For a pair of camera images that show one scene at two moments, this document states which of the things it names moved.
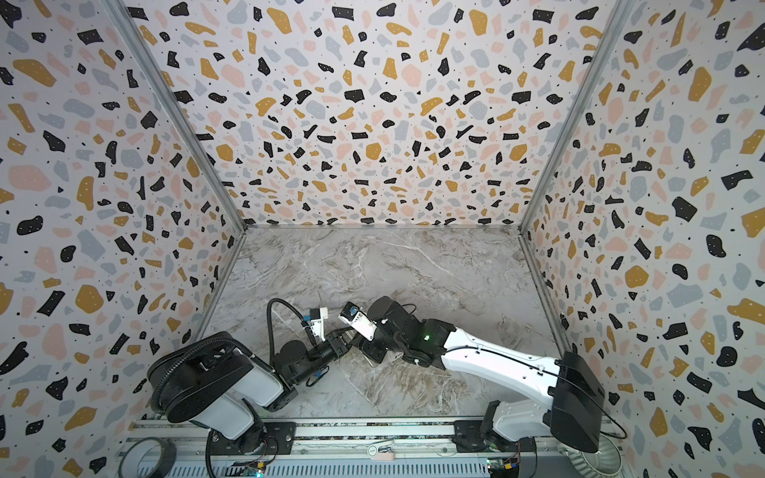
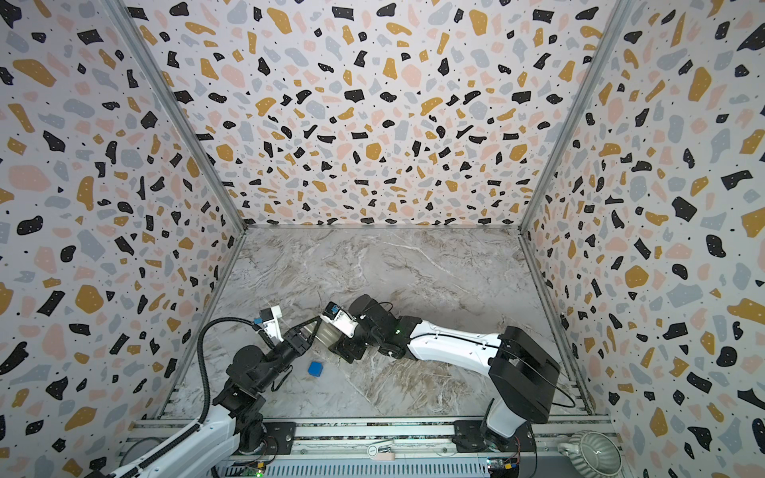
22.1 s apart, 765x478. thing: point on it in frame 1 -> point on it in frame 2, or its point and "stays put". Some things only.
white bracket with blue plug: [318, 317] -> [270, 317]
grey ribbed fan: [605, 463] stays put
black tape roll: [128, 465] stays put
